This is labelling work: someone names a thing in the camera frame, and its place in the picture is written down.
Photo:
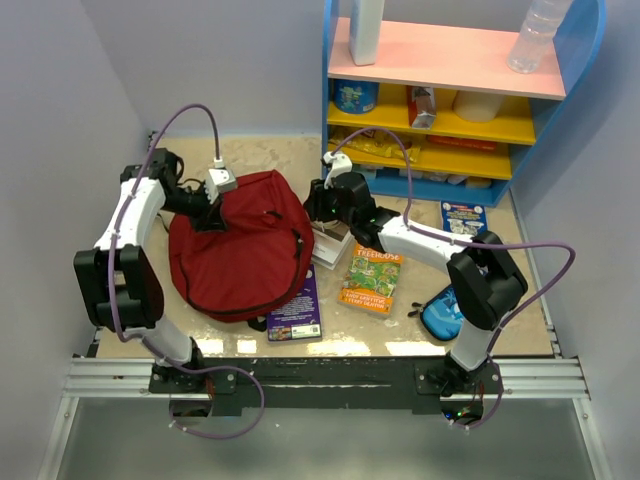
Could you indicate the blue yellow pink shelf unit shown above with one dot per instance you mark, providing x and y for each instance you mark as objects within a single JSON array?
[{"x": 450, "y": 59}]

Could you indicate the white coffee photo notebook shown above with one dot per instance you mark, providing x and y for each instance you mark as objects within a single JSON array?
[{"x": 331, "y": 239}]

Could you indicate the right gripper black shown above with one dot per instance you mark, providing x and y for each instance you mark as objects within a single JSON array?
[{"x": 315, "y": 205}]

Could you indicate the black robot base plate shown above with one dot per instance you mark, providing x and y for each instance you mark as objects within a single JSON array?
[{"x": 384, "y": 383}]

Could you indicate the white carton on shelf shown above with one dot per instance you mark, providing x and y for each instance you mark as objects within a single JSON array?
[{"x": 364, "y": 30}]

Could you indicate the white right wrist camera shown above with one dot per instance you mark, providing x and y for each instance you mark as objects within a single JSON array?
[{"x": 337, "y": 164}]

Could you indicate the red flat box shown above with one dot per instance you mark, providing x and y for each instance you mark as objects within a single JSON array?
[{"x": 481, "y": 145}]

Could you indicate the orange silver snack packet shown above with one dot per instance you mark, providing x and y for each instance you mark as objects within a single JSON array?
[{"x": 421, "y": 105}]

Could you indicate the orange treehouse paperback book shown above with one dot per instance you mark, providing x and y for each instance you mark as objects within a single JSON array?
[{"x": 371, "y": 280}]

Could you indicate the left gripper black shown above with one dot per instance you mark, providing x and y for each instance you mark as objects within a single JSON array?
[{"x": 211, "y": 217}]

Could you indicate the blue pencil case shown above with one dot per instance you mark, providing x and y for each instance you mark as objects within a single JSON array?
[{"x": 440, "y": 316}]

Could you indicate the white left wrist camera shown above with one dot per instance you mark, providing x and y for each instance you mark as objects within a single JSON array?
[{"x": 219, "y": 180}]

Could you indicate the blue snack can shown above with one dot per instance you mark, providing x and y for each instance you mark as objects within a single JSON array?
[{"x": 355, "y": 97}]

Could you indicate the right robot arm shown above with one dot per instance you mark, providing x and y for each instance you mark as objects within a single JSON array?
[{"x": 487, "y": 283}]

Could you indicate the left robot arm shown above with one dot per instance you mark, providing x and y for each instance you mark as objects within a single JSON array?
[{"x": 119, "y": 287}]

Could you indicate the blue comic paperback book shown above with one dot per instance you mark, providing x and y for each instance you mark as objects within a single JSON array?
[{"x": 463, "y": 218}]

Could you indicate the red backpack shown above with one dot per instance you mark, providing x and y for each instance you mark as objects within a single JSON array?
[{"x": 258, "y": 264}]

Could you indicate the clear plastic water bottle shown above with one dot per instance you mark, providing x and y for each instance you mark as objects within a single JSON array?
[{"x": 536, "y": 34}]

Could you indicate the yellow chips bag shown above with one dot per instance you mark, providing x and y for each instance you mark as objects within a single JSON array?
[{"x": 378, "y": 143}]

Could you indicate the white paper roll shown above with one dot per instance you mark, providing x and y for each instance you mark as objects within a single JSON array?
[{"x": 477, "y": 107}]

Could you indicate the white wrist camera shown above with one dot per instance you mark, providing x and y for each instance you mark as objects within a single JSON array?
[
  {"x": 337, "y": 164},
  {"x": 219, "y": 180}
]

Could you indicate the purple paperback book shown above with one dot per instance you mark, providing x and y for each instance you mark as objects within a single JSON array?
[{"x": 300, "y": 318}]

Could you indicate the aluminium rail frame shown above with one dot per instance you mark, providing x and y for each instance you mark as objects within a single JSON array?
[{"x": 110, "y": 426}]

